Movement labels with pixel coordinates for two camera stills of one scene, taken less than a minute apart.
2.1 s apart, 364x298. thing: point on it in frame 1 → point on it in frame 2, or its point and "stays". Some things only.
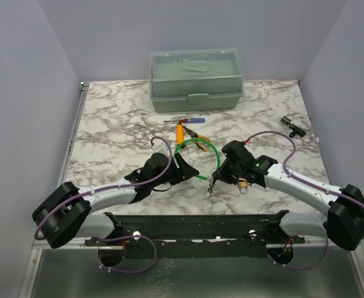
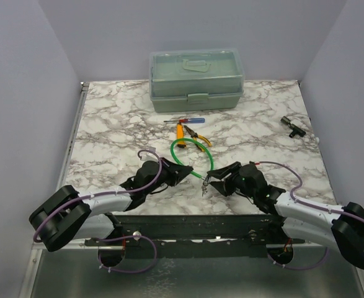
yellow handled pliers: [195, 135] stays
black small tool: [296, 130] stays
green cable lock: [219, 164] → [187, 139]
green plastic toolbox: [195, 79] stays
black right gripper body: [230, 173] → [249, 193]
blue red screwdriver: [194, 120] stays
